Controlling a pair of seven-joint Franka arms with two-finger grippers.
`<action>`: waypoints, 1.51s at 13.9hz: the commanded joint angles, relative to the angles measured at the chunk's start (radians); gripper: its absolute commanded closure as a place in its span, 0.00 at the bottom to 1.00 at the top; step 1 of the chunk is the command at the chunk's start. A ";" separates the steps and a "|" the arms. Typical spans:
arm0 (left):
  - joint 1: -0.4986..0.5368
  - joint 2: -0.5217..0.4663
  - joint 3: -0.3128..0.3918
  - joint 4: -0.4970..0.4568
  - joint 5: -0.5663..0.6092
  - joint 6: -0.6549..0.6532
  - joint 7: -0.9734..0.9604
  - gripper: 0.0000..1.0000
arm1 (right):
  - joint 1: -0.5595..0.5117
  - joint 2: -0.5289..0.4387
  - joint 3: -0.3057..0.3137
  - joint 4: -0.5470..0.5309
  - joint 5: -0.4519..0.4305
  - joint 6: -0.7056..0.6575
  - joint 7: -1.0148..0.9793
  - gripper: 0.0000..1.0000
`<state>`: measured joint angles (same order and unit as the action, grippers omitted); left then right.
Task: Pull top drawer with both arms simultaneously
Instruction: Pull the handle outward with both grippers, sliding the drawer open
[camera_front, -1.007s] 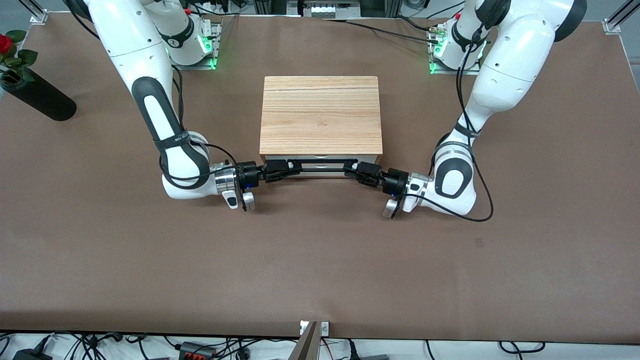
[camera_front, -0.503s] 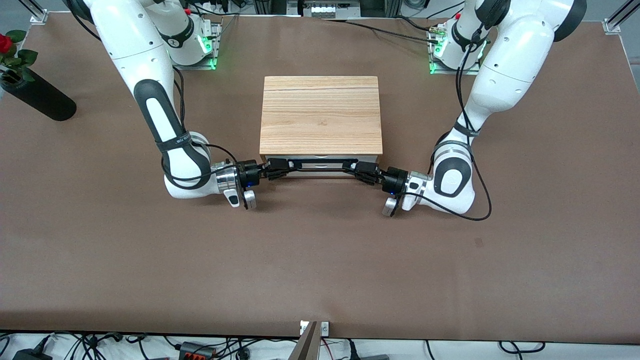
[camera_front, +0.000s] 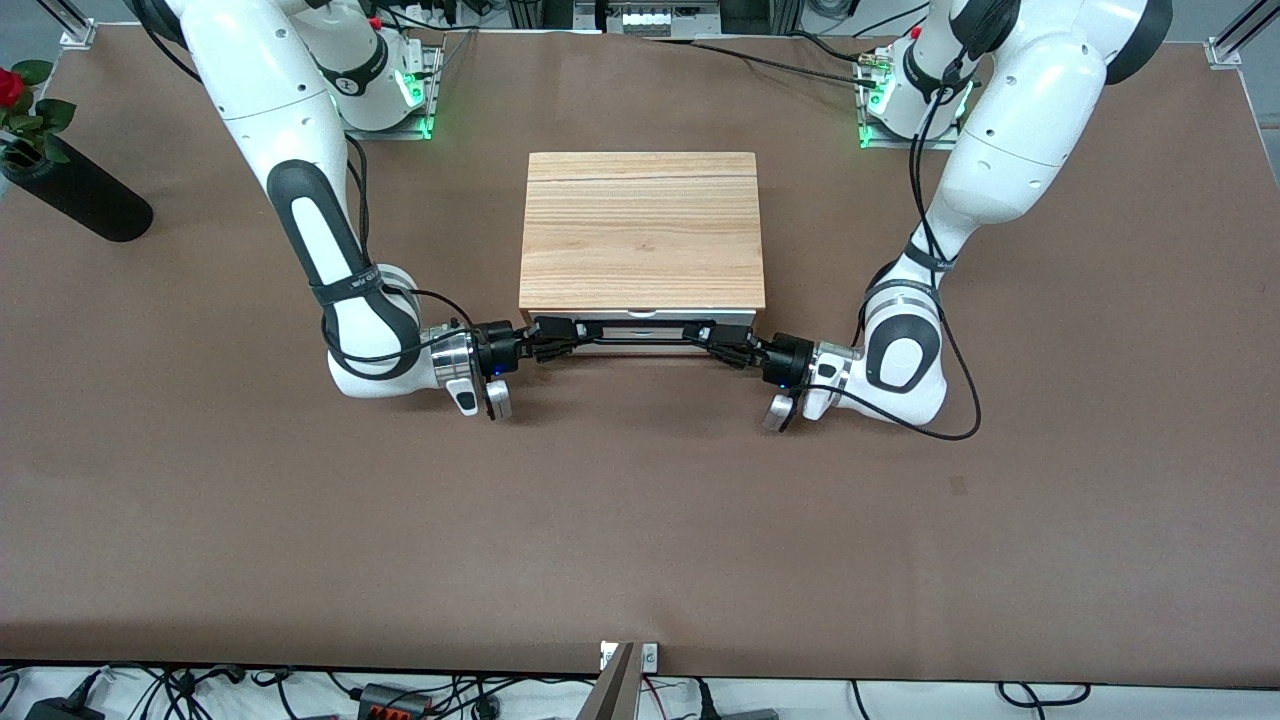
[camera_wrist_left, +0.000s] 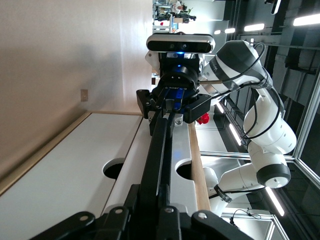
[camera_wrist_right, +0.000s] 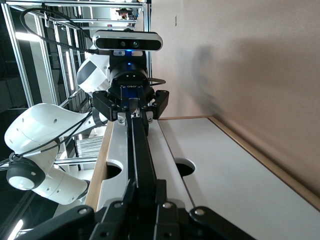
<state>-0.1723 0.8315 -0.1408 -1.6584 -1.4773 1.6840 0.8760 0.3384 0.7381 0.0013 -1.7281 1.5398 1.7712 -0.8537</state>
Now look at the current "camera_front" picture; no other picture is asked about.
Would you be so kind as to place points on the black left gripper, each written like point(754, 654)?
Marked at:
point(787, 358)

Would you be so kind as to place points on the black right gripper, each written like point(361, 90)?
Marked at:
point(495, 347)

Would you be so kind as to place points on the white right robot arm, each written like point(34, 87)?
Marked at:
point(300, 140)

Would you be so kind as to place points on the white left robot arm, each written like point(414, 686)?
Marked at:
point(1010, 120)

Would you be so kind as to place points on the light wooden drawer cabinet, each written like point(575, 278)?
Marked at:
point(640, 230)

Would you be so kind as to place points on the silver metal device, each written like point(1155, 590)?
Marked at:
point(660, 18)

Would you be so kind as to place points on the black adapter with orange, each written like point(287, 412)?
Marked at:
point(395, 702)

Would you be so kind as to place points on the black ribbed vase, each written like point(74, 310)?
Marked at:
point(85, 195)

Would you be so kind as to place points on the red rose with leaves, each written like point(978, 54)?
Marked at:
point(28, 105)

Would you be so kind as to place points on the black power adapter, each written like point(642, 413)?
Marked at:
point(62, 710)

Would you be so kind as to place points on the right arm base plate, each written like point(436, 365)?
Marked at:
point(415, 95)

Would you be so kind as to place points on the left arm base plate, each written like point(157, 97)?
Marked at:
point(880, 110)

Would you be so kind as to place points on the small silver metal bracket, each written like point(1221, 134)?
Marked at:
point(648, 657)

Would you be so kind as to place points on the grey slanted post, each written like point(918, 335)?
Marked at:
point(612, 690)

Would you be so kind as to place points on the aluminium frame corner foot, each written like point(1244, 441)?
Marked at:
point(1235, 40)
point(78, 28)

